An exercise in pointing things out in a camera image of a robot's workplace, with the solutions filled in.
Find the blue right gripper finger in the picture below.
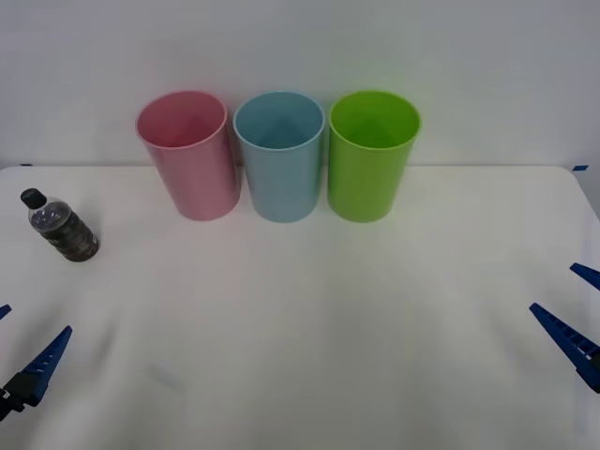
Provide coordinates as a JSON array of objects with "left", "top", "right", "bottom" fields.
[
  {"left": 569, "top": 262, "right": 600, "bottom": 291},
  {"left": 529, "top": 302, "right": 600, "bottom": 395}
]

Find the pale blue plastic bin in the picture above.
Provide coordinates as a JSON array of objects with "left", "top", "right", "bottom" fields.
[{"left": 232, "top": 89, "right": 326, "bottom": 224}]

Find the green plastic bin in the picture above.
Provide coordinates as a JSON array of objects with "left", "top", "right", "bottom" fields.
[{"left": 327, "top": 88, "right": 422, "bottom": 223}]

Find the pink plastic bin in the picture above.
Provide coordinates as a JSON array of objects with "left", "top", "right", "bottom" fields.
[{"left": 135, "top": 88, "right": 243, "bottom": 221}]

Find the dark plastic bottle black cap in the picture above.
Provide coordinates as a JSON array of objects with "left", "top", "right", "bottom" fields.
[{"left": 20, "top": 187, "right": 101, "bottom": 263}]

